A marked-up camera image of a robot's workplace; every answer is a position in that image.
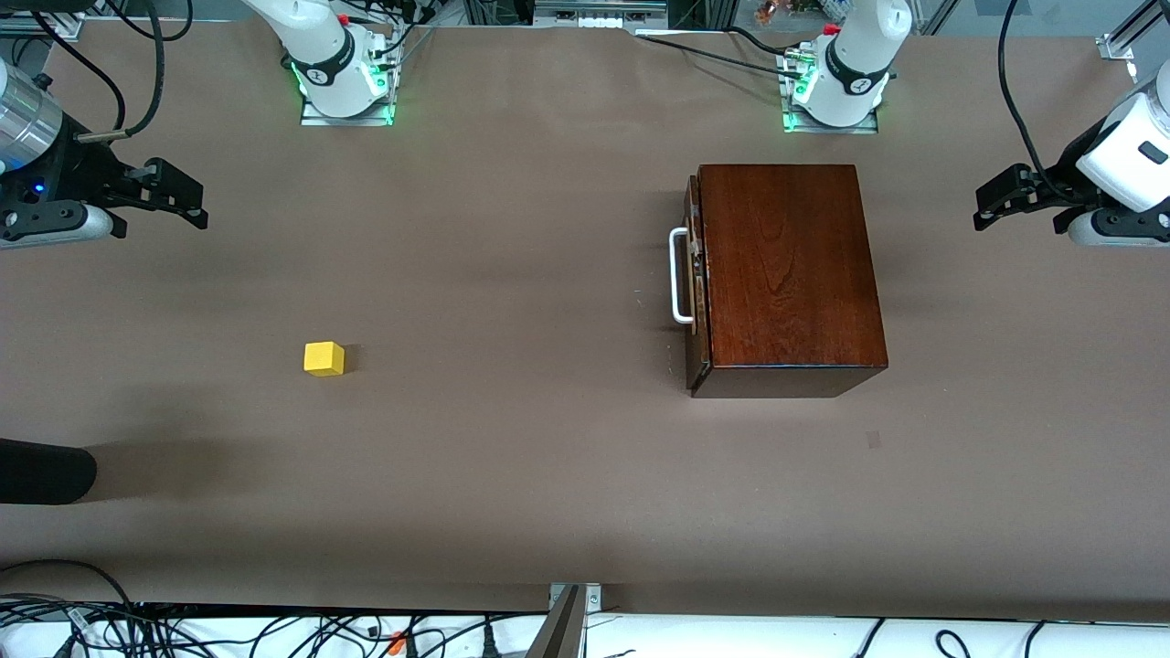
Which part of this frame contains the yellow block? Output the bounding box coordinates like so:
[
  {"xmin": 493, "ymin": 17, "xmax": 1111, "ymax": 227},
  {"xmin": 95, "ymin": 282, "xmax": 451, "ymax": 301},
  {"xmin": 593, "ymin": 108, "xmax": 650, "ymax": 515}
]
[{"xmin": 303, "ymin": 340, "xmax": 347, "ymax": 378}]

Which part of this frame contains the dark wooden cabinet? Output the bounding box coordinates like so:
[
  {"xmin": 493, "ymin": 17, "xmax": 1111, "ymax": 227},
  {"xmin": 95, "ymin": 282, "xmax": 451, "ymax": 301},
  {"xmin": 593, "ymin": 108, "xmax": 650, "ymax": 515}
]
[{"xmin": 686, "ymin": 164, "xmax": 890, "ymax": 400}]

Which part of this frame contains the black cylinder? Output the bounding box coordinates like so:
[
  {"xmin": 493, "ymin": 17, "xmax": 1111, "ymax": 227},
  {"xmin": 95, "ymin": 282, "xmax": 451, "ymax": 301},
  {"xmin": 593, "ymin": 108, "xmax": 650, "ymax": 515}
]
[{"xmin": 0, "ymin": 438, "xmax": 99, "ymax": 506}]

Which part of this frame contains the white power strip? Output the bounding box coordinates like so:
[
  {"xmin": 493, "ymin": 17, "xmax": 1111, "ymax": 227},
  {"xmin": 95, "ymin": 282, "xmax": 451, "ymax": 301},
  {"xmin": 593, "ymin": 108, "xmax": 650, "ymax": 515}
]
[{"xmin": 532, "ymin": 0, "xmax": 670, "ymax": 31}]

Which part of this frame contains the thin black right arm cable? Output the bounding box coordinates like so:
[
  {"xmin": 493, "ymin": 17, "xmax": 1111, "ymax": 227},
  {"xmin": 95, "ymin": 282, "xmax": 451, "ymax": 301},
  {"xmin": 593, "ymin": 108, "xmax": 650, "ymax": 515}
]
[{"xmin": 26, "ymin": 7, "xmax": 128, "ymax": 133}]

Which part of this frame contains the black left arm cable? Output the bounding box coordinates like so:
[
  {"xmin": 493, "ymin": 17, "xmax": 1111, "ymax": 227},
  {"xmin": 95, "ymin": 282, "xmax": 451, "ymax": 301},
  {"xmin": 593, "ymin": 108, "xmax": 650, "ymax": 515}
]
[{"xmin": 997, "ymin": 0, "xmax": 1087, "ymax": 207}]

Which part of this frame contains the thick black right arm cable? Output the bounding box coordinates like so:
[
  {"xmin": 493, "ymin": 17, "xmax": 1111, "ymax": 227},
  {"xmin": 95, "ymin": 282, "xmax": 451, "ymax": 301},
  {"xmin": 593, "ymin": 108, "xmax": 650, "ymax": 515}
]
[{"xmin": 76, "ymin": 0, "xmax": 168, "ymax": 143}]

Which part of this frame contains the aluminium profile rail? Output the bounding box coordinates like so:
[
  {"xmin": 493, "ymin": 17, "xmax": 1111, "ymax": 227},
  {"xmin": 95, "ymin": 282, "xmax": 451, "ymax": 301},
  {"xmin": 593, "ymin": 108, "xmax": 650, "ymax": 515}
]
[
  {"xmin": 1095, "ymin": 0, "xmax": 1170, "ymax": 62},
  {"xmin": 0, "ymin": 11, "xmax": 85, "ymax": 43}
]

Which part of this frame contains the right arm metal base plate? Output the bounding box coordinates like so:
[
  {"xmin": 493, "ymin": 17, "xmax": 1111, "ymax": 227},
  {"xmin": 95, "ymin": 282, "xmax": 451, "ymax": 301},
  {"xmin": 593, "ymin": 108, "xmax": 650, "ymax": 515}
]
[{"xmin": 299, "ymin": 90, "xmax": 398, "ymax": 128}]

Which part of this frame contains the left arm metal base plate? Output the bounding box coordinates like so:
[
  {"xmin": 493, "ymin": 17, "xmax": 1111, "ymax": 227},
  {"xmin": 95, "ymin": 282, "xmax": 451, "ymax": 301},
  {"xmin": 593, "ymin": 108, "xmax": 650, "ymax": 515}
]
[{"xmin": 778, "ymin": 49, "xmax": 881, "ymax": 136}]

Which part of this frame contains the black cable across table edge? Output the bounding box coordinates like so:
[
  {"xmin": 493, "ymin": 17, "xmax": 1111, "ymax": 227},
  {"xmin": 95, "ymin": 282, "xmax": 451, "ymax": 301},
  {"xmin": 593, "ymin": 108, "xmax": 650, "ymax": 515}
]
[{"xmin": 634, "ymin": 31, "xmax": 807, "ymax": 80}]

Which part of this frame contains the grey metal support bracket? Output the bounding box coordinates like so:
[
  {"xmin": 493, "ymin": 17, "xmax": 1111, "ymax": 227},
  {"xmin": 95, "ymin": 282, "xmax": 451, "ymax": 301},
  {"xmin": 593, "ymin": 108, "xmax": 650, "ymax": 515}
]
[{"xmin": 526, "ymin": 582, "xmax": 603, "ymax": 658}]

